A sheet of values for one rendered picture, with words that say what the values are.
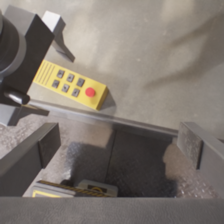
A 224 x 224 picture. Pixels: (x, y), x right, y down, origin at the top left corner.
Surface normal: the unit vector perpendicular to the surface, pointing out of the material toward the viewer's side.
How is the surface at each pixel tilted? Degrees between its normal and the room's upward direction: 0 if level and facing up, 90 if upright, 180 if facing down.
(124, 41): 0
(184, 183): 0
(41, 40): 90
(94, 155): 0
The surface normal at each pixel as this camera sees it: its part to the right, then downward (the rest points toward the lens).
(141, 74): -0.14, -0.12
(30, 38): 0.90, 0.40
